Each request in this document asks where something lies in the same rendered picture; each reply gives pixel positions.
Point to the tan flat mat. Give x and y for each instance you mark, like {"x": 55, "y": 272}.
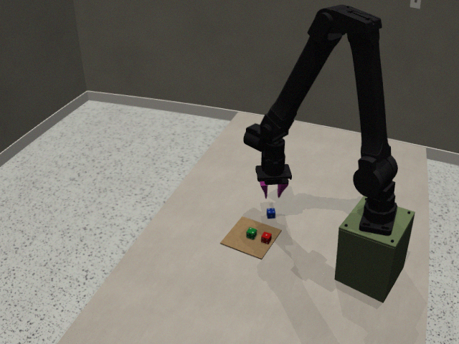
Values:
{"x": 236, "y": 238}

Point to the red die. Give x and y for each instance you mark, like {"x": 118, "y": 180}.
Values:
{"x": 266, "y": 238}

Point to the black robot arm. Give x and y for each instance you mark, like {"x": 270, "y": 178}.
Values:
{"x": 377, "y": 167}

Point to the blue die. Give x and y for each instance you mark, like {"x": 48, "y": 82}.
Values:
{"x": 271, "y": 213}

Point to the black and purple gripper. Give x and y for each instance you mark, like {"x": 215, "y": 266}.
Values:
{"x": 273, "y": 174}

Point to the green die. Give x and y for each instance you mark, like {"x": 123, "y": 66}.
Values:
{"x": 251, "y": 233}

